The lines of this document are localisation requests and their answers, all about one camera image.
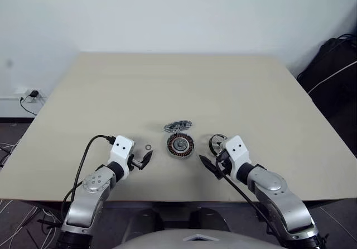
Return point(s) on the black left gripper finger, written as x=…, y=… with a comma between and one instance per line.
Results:
x=147, y=156
x=143, y=164

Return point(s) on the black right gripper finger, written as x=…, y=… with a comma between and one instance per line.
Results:
x=207, y=163
x=218, y=174

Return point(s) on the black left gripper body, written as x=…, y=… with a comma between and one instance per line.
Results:
x=134, y=162

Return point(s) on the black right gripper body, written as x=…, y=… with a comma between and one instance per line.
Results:
x=224, y=163

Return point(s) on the black ring part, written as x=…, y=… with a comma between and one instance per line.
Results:
x=211, y=145

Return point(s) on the copper wound motor stator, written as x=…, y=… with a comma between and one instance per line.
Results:
x=180, y=146

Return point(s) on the silver toothed motor plate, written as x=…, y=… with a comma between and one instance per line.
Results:
x=178, y=126

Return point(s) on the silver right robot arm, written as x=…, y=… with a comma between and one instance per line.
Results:
x=279, y=198

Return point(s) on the dark rounded shape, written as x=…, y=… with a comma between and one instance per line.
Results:
x=147, y=221
x=209, y=218

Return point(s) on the grey robot torso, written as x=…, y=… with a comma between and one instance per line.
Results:
x=195, y=238

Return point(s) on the black plug adapter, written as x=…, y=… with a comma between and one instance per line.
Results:
x=34, y=93

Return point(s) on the black bag with white stripe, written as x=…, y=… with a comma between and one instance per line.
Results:
x=334, y=87

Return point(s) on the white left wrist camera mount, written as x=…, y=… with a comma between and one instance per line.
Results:
x=121, y=148

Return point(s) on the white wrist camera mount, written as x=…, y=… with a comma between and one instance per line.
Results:
x=237, y=148
x=121, y=148

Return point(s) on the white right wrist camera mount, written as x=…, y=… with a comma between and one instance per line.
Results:
x=237, y=148

